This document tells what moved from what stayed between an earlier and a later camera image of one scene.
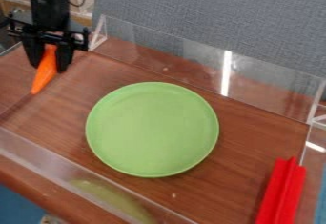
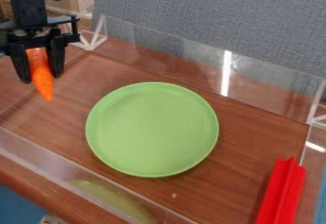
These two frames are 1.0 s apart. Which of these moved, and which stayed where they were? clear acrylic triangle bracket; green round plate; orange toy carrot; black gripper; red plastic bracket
Moved: black gripper; orange toy carrot
Stayed: green round plate; clear acrylic triangle bracket; red plastic bracket
